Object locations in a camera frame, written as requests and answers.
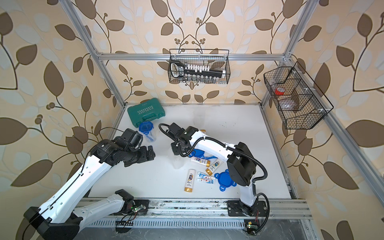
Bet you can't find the blue lid front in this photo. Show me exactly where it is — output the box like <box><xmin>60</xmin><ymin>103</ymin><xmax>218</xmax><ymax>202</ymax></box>
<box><xmin>214</xmin><ymin>169</ymin><xmax>237</xmax><ymax>192</ymax></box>

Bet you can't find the black wire basket wall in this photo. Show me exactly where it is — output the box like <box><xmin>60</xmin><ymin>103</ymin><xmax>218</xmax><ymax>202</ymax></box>
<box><xmin>168</xmin><ymin>48</ymin><xmax>231</xmax><ymax>85</ymax></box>
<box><xmin>264</xmin><ymin>62</ymin><xmax>334</xmax><ymax>130</ymax></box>

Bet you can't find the black wire basket back wall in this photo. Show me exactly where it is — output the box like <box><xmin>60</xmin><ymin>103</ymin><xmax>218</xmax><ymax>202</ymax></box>
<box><xmin>168</xmin><ymin>48</ymin><xmax>231</xmax><ymax>85</ymax></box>

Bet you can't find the aluminium frame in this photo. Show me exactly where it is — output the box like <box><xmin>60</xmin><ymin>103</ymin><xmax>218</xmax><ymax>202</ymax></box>
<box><xmin>60</xmin><ymin>1</ymin><xmax>384</xmax><ymax>203</ymax></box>

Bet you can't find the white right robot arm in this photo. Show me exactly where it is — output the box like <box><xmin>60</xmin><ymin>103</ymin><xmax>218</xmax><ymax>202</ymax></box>
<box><xmin>164</xmin><ymin>125</ymin><xmax>268</xmax><ymax>217</ymax></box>

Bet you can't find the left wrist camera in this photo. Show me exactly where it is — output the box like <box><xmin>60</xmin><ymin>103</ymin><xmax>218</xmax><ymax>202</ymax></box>
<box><xmin>121</xmin><ymin>129</ymin><xmax>143</xmax><ymax>151</ymax></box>

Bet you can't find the white bottle purple label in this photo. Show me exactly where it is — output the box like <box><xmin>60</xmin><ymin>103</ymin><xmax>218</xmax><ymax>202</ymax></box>
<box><xmin>191</xmin><ymin>157</ymin><xmax>211</xmax><ymax>167</ymax></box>

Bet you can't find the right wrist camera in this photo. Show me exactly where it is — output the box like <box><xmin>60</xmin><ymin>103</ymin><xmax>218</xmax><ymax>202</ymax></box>
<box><xmin>168</xmin><ymin>123</ymin><xmax>185</xmax><ymax>138</ymax></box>

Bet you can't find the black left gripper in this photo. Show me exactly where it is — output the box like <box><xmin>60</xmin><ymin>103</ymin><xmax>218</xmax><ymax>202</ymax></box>
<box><xmin>123</xmin><ymin>144</ymin><xmax>157</xmax><ymax>166</ymax></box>

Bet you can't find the front white bottle gold cap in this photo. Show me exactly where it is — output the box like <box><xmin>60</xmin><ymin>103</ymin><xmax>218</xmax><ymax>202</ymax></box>
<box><xmin>184</xmin><ymin>169</ymin><xmax>196</xmax><ymax>193</ymax></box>

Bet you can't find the toothpaste tube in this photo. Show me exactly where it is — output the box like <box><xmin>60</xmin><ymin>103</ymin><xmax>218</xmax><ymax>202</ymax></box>
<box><xmin>197</xmin><ymin>172</ymin><xmax>215</xmax><ymax>180</ymax></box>
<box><xmin>197</xmin><ymin>178</ymin><xmax>214</xmax><ymax>184</ymax></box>

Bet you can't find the black socket wrench set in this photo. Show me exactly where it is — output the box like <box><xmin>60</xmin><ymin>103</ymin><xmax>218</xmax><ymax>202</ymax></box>
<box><xmin>169</xmin><ymin>61</ymin><xmax>227</xmax><ymax>79</ymax></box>

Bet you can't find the white bottle angled gold cap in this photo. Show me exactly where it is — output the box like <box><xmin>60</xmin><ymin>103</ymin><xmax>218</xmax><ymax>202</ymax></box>
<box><xmin>206</xmin><ymin>160</ymin><xmax>223</xmax><ymax>176</ymax></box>

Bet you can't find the green plastic tool case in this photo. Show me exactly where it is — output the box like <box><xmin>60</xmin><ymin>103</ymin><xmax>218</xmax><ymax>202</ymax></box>
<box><xmin>127</xmin><ymin>98</ymin><xmax>166</xmax><ymax>128</ymax></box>

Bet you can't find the clear plastic container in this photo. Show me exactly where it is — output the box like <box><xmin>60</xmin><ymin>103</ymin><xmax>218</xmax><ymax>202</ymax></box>
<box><xmin>172</xmin><ymin>156</ymin><xmax>185</xmax><ymax>170</ymax></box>
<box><xmin>143</xmin><ymin>129</ymin><xmax>157</xmax><ymax>143</ymax></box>

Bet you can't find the blue lid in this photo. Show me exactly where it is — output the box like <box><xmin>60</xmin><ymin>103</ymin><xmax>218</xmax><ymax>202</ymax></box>
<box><xmin>189</xmin><ymin>149</ymin><xmax>205</xmax><ymax>159</ymax></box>
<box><xmin>214</xmin><ymin>169</ymin><xmax>237</xmax><ymax>192</ymax></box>
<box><xmin>139</xmin><ymin>121</ymin><xmax>154</xmax><ymax>135</ymax></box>

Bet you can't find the blue toothbrush upper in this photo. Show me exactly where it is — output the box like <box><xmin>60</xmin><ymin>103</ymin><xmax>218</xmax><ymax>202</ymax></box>
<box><xmin>203</xmin><ymin>156</ymin><xmax>218</xmax><ymax>160</ymax></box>

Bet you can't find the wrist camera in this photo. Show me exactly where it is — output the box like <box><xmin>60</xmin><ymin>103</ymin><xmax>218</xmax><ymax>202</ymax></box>
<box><xmin>121</xmin><ymin>129</ymin><xmax>143</xmax><ymax>151</ymax></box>
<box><xmin>168</xmin><ymin>123</ymin><xmax>185</xmax><ymax>138</ymax></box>

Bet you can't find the black wire basket right wall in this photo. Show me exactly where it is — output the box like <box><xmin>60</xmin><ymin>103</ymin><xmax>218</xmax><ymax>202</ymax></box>
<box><xmin>264</xmin><ymin>62</ymin><xmax>334</xmax><ymax>130</ymax></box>

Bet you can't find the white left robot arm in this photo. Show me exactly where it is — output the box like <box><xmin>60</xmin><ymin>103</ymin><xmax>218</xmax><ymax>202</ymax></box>
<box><xmin>24</xmin><ymin>140</ymin><xmax>156</xmax><ymax>240</ymax></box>

